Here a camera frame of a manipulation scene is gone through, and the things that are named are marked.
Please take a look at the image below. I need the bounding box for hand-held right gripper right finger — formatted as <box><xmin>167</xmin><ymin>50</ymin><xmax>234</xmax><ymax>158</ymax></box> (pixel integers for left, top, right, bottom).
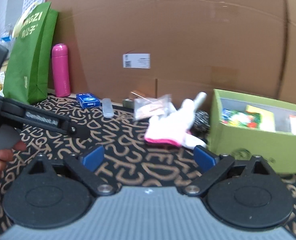
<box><xmin>182</xmin><ymin>145</ymin><xmax>276</xmax><ymax>197</ymax></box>

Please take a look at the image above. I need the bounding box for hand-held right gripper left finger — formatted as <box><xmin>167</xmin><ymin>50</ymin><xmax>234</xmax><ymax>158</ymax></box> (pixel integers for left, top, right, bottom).
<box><xmin>26</xmin><ymin>145</ymin><xmax>116</xmax><ymax>197</ymax></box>

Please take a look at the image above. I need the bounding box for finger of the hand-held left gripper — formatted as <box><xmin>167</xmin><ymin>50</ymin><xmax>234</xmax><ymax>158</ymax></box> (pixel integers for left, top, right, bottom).
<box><xmin>59</xmin><ymin>118</ymin><xmax>91</xmax><ymax>139</ymax></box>

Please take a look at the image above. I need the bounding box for light green cardboard box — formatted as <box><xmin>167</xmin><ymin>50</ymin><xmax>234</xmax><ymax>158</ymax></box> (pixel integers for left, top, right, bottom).
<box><xmin>208</xmin><ymin>89</ymin><xmax>296</xmax><ymax>174</ymax></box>

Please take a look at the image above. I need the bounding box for white glove with pink cuff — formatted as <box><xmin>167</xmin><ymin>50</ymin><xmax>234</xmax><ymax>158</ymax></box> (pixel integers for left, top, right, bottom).
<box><xmin>144</xmin><ymin>92</ymin><xmax>208</xmax><ymax>148</ymax></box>

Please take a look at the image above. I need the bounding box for square green box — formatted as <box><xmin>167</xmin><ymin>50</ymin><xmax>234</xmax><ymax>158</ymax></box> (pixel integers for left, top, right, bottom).
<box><xmin>222</xmin><ymin>108</ymin><xmax>261</xmax><ymax>129</ymax></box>

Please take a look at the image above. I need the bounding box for small long green box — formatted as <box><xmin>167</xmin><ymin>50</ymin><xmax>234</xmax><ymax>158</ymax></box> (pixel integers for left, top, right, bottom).
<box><xmin>246</xmin><ymin>105</ymin><xmax>276</xmax><ymax>132</ymax></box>

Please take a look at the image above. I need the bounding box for clear plastic bag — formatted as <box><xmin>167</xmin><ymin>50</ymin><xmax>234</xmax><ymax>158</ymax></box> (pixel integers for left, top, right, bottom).
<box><xmin>133</xmin><ymin>94</ymin><xmax>173</xmax><ymax>120</ymax></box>

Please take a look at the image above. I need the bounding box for person's left hand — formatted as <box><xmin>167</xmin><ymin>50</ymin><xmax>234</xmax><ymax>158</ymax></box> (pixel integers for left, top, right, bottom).
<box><xmin>0</xmin><ymin>141</ymin><xmax>27</xmax><ymax>180</ymax></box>

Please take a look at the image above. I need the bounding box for flat blue box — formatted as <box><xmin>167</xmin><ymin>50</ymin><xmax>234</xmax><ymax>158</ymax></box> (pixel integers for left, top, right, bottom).
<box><xmin>76</xmin><ymin>93</ymin><xmax>101</xmax><ymax>109</ymax></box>

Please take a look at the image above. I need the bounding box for steel wool scrubber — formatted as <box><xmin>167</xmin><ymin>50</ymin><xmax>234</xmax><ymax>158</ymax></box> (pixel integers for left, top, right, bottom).
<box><xmin>192</xmin><ymin>110</ymin><xmax>210</xmax><ymax>133</ymax></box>

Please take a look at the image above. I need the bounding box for clear plastic case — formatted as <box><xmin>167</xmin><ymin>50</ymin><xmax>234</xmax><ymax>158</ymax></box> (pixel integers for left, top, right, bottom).
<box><xmin>102</xmin><ymin>98</ymin><xmax>115</xmax><ymax>118</ymax></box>

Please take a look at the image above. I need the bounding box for green shopping bag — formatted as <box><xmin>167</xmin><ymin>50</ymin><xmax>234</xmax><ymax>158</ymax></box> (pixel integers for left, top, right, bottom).
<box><xmin>3</xmin><ymin>1</ymin><xmax>59</xmax><ymax>104</ymax></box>

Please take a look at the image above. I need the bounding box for black letter-patterned mat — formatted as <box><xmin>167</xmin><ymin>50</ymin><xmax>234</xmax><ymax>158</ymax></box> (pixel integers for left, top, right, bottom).
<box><xmin>0</xmin><ymin>94</ymin><xmax>296</xmax><ymax>240</ymax></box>

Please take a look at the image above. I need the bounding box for pink thermos bottle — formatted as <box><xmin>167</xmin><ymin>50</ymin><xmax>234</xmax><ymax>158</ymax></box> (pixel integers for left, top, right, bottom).
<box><xmin>51</xmin><ymin>44</ymin><xmax>71</xmax><ymax>97</ymax></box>

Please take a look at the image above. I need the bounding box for clear plastic bottle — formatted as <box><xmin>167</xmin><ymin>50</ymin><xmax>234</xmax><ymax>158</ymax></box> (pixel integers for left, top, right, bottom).
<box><xmin>0</xmin><ymin>24</ymin><xmax>14</xmax><ymax>43</ymax></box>

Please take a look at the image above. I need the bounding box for white shipping label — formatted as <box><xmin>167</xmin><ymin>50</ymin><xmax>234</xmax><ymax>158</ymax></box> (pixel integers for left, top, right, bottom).
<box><xmin>123</xmin><ymin>53</ymin><xmax>151</xmax><ymax>69</ymax></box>

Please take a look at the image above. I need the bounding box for large brown cardboard sheet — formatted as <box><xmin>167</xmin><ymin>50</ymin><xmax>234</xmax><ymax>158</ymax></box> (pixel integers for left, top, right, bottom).
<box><xmin>45</xmin><ymin>0</ymin><xmax>290</xmax><ymax>107</ymax></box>

